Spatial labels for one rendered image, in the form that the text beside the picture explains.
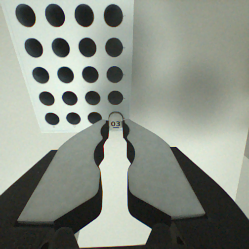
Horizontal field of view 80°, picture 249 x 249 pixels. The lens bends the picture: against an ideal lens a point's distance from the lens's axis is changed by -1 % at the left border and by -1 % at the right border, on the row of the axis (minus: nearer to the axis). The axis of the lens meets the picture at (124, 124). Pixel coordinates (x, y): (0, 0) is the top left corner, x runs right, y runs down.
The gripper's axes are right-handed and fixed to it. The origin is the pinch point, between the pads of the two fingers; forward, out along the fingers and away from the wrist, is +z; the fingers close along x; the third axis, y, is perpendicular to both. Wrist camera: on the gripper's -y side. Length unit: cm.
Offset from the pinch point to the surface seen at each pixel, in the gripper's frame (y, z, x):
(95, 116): 1.1, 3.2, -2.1
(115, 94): -0.8, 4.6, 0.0
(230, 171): 12.2, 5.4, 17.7
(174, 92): -0.6, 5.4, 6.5
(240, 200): 145, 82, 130
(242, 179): 111, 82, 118
